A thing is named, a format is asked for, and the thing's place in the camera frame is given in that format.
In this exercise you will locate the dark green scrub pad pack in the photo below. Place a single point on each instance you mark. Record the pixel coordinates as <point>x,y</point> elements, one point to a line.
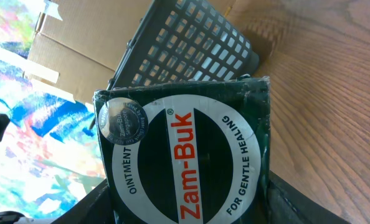
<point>190,152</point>

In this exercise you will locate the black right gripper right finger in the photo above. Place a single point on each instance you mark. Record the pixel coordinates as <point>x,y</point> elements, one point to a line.
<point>288,205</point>

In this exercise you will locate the dark grey plastic mesh basket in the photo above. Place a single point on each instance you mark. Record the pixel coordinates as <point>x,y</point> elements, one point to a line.
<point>181,40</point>

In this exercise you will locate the brown cardboard box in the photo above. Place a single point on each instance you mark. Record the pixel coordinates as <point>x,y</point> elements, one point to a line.
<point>81,50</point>

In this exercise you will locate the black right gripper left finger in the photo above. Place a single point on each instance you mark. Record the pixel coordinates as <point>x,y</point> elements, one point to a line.
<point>94,208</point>

